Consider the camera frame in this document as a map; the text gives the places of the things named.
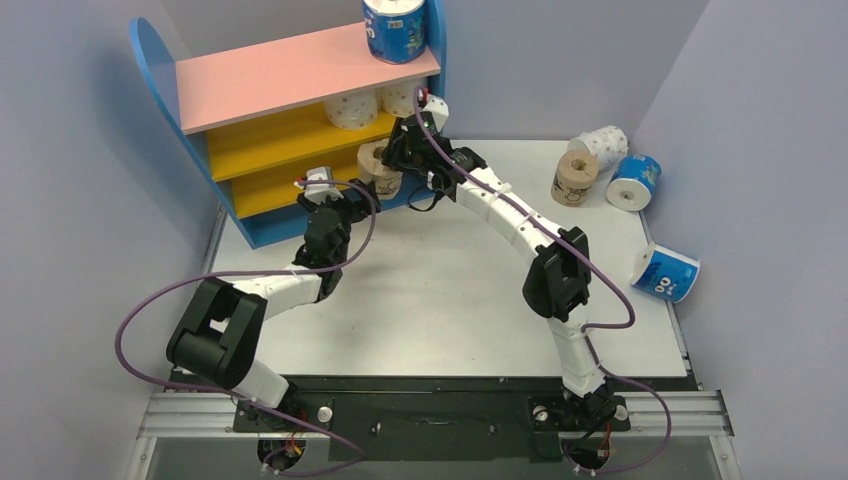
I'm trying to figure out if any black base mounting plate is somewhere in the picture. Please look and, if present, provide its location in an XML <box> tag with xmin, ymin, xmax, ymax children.
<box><xmin>228</xmin><ymin>374</ymin><xmax>637</xmax><ymax>465</ymax></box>

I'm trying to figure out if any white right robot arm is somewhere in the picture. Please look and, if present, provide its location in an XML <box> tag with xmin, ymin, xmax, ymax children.
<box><xmin>381</xmin><ymin>112</ymin><xmax>629</xmax><ymax>432</ymax></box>

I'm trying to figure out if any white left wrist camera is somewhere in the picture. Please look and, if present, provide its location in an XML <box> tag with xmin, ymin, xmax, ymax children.
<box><xmin>295</xmin><ymin>166</ymin><xmax>343</xmax><ymax>205</ymax></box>

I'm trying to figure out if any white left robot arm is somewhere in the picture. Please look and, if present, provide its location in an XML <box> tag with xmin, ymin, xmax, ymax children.
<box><xmin>166</xmin><ymin>175</ymin><xmax>381</xmax><ymax>430</ymax></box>

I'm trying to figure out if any aluminium rail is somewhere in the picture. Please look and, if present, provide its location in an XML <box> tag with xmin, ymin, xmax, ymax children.
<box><xmin>137</xmin><ymin>391</ymin><xmax>734</xmax><ymax>439</ymax></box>

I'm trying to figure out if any blue pink yellow shelf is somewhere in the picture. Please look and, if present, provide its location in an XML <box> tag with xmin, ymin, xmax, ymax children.
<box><xmin>129</xmin><ymin>1</ymin><xmax>447</xmax><ymax>248</ymax></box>

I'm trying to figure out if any blue paper roll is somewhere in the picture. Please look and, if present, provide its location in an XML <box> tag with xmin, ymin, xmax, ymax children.
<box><xmin>362</xmin><ymin>0</ymin><xmax>426</xmax><ymax>64</ymax></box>
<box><xmin>630</xmin><ymin>242</ymin><xmax>701</xmax><ymax>304</ymax></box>
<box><xmin>606</xmin><ymin>155</ymin><xmax>662</xmax><ymax>212</ymax></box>

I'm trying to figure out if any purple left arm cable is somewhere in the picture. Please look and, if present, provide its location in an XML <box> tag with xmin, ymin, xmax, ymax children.
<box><xmin>114</xmin><ymin>178</ymin><xmax>380</xmax><ymax>478</ymax></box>

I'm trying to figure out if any white floral paper roll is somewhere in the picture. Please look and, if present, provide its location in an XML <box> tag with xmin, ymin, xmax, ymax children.
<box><xmin>567</xmin><ymin>125</ymin><xmax>629</xmax><ymax>173</ymax></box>
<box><xmin>378</xmin><ymin>78</ymin><xmax>427</xmax><ymax>118</ymax></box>
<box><xmin>323</xmin><ymin>90</ymin><xmax>380</xmax><ymax>131</ymax></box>

